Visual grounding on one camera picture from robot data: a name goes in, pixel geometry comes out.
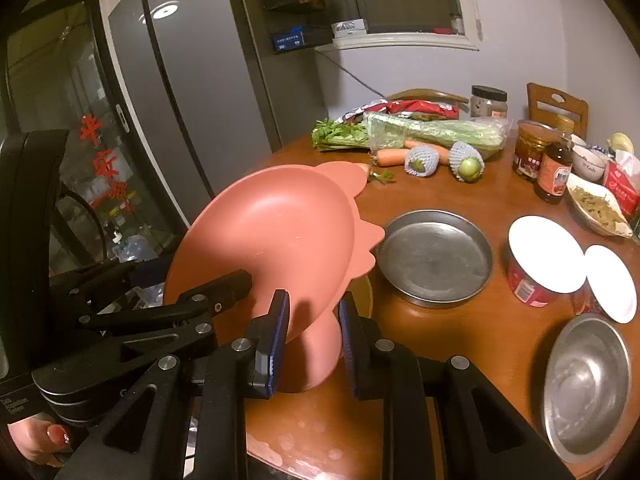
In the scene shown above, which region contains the red tissue pack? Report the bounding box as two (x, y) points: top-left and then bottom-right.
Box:
(601, 151), (640, 219)

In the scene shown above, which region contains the dark sauce bottle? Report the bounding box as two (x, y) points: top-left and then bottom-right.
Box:
(534, 137), (575, 207)

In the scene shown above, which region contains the blue box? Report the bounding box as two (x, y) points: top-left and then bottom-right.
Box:
(271, 26), (307, 54)

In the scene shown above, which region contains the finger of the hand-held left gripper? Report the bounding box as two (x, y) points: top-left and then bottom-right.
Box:
(75, 270), (252, 367)
(50, 255), (173, 311)

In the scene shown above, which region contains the white box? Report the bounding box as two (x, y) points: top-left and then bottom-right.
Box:
(331, 18), (369, 39)

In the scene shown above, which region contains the black cable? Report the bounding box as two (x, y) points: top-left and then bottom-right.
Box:
(56, 184), (109, 262)

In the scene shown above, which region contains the white printed bowl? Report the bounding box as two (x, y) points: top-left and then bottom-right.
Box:
(570, 145), (609, 184)

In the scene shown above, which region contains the grey refrigerator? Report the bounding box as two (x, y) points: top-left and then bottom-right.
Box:
(106, 0), (328, 211)

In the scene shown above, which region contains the white dish of vegetables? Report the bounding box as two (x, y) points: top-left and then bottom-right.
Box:
(564, 172), (634, 239)

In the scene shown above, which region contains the glass jar with black lid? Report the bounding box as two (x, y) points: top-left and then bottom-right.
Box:
(469, 85), (509, 121)

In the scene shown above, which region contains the wooden chair back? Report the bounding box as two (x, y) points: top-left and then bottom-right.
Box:
(525, 81), (589, 129)

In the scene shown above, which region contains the dark glass door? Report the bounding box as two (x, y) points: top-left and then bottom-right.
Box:
(0, 0), (201, 281)

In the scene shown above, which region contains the person's left hand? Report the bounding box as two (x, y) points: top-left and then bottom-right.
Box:
(10, 415), (73, 468)

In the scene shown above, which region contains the red paper decoration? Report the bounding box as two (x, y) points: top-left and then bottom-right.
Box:
(79, 114), (135, 212)

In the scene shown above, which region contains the flat steel pan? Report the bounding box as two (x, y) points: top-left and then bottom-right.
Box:
(375, 209), (494, 309)

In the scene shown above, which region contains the pink chicken-shaped plate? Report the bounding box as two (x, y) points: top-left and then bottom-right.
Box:
(164, 164), (357, 337)

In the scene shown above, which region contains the plastic water bottle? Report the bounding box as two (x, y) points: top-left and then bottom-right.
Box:
(111, 231), (157, 267)

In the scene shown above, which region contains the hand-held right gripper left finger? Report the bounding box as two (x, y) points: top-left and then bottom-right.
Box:
(67, 289), (292, 480)

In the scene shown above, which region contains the small carrot with greens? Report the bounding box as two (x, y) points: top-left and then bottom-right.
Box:
(366, 162), (397, 185)

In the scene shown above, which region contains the chili sauce jar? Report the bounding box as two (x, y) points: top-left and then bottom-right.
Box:
(511, 120), (558, 182)

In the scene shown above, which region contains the pink scalloped plate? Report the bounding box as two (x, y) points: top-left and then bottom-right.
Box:
(277, 161), (387, 395)

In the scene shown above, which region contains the red snack bag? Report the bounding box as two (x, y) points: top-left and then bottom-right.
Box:
(339, 99), (459, 123)

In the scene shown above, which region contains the celery in plastic bag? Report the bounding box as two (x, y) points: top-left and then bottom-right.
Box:
(311, 111), (512, 162)

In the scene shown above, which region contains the large steel bowl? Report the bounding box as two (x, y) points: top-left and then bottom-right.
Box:
(541, 311), (633, 464)

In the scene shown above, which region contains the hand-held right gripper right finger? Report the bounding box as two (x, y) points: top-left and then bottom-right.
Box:
(338, 292), (576, 480)

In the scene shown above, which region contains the green fruit in foam net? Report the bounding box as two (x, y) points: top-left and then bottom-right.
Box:
(448, 140), (487, 183)
(404, 143), (442, 179)

